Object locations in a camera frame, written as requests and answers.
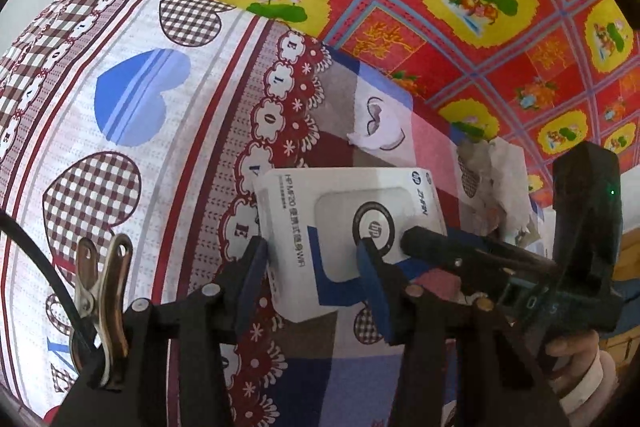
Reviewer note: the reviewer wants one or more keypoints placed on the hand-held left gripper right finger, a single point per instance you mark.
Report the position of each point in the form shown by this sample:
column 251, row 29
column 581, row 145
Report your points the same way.
column 372, row 292

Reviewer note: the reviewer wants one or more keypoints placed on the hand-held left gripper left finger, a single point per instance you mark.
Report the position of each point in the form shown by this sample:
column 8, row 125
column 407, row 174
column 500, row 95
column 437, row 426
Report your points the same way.
column 250, row 282

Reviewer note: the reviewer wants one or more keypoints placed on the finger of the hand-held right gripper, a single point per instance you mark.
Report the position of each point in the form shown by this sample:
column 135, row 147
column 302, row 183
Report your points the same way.
column 430, row 241

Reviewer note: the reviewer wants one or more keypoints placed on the white printed plastic bag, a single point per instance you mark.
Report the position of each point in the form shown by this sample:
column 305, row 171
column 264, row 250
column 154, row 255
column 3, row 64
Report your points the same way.
column 500, row 187

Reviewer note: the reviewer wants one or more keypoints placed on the white box with blue print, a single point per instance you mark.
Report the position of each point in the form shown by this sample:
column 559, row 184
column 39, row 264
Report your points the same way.
column 310, row 217

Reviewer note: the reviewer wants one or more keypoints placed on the person's right forearm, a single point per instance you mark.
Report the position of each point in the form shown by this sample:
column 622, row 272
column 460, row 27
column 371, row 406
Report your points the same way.
column 590, row 387

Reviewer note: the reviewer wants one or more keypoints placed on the person's right hand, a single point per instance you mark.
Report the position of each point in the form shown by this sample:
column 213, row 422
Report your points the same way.
column 570, row 349

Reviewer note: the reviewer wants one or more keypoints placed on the metal clip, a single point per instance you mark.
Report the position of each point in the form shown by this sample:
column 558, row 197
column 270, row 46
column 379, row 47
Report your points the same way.
column 107, row 287

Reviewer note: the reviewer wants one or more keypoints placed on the red floral printed cloth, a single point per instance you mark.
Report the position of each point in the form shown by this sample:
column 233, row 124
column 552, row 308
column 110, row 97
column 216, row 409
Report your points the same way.
column 425, row 32

